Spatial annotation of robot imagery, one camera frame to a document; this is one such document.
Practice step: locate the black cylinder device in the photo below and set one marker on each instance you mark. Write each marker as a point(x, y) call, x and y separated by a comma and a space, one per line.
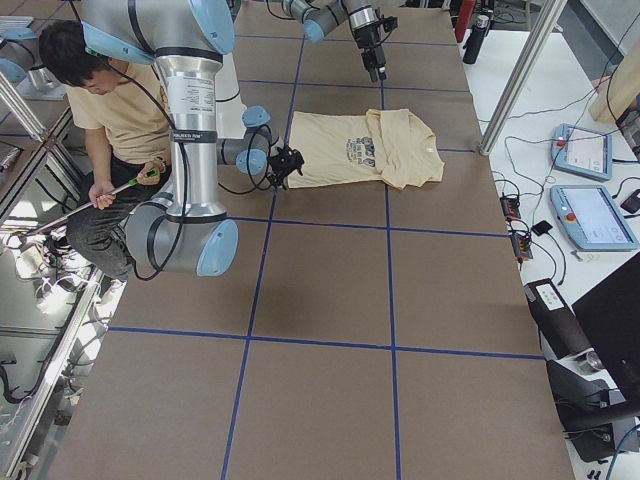
point(555, 319)

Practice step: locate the beige long-sleeve printed shirt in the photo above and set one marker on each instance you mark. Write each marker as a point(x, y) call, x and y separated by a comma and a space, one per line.
point(392, 146)

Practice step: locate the teach pendant tablet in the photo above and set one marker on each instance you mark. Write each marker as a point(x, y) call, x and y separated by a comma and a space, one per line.
point(582, 151)
point(591, 219)

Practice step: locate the lower orange black adapter box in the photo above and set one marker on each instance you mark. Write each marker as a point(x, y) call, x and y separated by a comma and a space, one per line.
point(521, 245)

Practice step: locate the wooden beam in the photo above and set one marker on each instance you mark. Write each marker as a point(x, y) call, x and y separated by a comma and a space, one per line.
point(619, 92)

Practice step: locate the upper orange black adapter box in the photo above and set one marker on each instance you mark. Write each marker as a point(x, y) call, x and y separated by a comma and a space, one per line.
point(510, 208)

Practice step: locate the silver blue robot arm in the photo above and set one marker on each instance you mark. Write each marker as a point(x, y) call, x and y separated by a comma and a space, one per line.
point(189, 44)
point(319, 21)

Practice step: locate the aluminium frame post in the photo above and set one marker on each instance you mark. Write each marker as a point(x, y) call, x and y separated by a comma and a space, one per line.
point(533, 46)

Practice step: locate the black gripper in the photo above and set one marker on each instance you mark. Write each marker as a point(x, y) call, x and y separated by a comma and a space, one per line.
point(283, 163)
point(368, 38)

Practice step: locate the long metal stick green handle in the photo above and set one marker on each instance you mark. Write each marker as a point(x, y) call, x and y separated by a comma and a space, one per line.
point(85, 204)

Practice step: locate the black water bottle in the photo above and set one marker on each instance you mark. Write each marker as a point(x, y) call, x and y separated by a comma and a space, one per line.
point(475, 40)

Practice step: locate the seated person beige shirt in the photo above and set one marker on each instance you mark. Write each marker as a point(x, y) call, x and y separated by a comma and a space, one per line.
point(121, 109)

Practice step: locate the red bottle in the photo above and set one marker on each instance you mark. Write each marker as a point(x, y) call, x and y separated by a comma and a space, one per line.
point(465, 12)

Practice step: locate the orange black adapter box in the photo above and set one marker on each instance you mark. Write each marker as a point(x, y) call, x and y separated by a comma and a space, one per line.
point(521, 245)
point(510, 208)

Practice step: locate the small black square device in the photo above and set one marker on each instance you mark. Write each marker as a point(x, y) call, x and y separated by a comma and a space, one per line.
point(541, 228)

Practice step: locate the upper teach pendant tablet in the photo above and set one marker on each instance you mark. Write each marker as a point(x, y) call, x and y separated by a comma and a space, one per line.
point(582, 151)

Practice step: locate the black monitor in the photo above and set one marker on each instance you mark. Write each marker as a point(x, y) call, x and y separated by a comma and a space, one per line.
point(608, 314)

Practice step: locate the lower teach pendant tablet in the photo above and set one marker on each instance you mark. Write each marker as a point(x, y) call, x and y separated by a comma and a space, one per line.
point(591, 219)

